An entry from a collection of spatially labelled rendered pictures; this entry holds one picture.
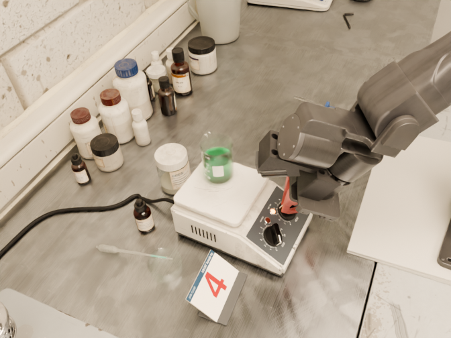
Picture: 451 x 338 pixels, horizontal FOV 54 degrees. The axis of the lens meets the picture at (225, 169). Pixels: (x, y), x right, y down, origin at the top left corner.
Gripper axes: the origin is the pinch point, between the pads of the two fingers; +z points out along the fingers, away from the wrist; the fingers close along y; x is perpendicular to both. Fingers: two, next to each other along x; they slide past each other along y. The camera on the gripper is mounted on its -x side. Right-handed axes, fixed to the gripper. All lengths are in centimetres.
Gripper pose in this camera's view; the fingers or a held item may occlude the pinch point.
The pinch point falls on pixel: (287, 206)
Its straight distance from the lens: 72.0
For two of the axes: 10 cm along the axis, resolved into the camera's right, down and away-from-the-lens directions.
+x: 9.2, 2.6, 2.9
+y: -0.7, 8.4, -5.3
